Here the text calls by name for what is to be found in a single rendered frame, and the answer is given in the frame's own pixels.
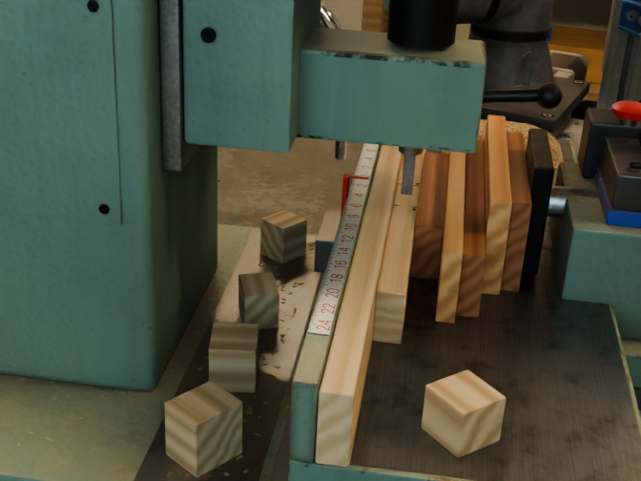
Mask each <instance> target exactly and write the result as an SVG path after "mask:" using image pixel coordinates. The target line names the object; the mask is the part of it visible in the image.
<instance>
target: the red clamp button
mask: <svg viewBox="0 0 641 481"><path fill-rule="evenodd" d="M611 111H612V112H613V113H614V114H615V115H616V116H617V117H619V118H621V119H624V120H629V121H640V120H641V103H639V102H635V101H626V100H625V101H618V102H616V103H614V104H612V106H611Z"/></svg>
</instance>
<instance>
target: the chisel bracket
mask: <svg viewBox="0 0 641 481"><path fill-rule="evenodd" d="M386 36H387V32H375V31H352V30H341V29H329V28H317V27H314V29H313V30H312V31H311V33H310V34H309V36H308V38H307V39H306V41H305V42H304V44H303V46H302V47H301V53H300V101H299V126H298V135H297V137H306V138H316V139H326V140H337V141H347V142H358V143H367V144H378V145H388V146H399V152H400V153H402V154H404V155H407V156H417V155H419V154H421V153H422V152H423V149H429V150H439V151H449V152H460V153H475V151H476V149H477V144H478V135H479V128H480V120H481V112H482V105H483V97H484V89H485V82H486V43H485V42H484V41H482V40H470V39H459V38H455V43H454V44H453V45H451V46H448V47H444V48H437V49H423V48H412V47H407V46H402V45H398V44H395V43H393V42H391V41H389V40H388V39H387V38H386Z"/></svg>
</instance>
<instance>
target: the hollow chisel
mask: <svg viewBox="0 0 641 481"><path fill-rule="evenodd" d="M415 160H416V156H407V155H404V157H403V178H402V189H401V194H404V195H412V191H413V180H414V170H415Z"/></svg>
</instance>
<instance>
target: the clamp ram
mask: <svg viewBox="0 0 641 481"><path fill-rule="evenodd" d="M526 157H527V171H528V180H529V188H530V195H531V203H532V207H531V214H530V220H529V227H528V232H527V244H526V251H525V256H524V263H523V269H522V273H525V274H534V275H536V274H538V271H539V265H540V259H541V254H542V247H543V241H544V235H545V230H546V224H547V217H554V218H562V217H563V215H564V211H565V204H566V199H567V197H569V196H581V197H592V198H599V196H598V191H597V190H591V189H581V188H571V187H561V186H552V182H553V177H554V171H555V170H554V165H553V160H552V154H551V150H550V145H549V140H548V131H547V130H544V129H532V128H531V129H529V131H528V138H527V150H526Z"/></svg>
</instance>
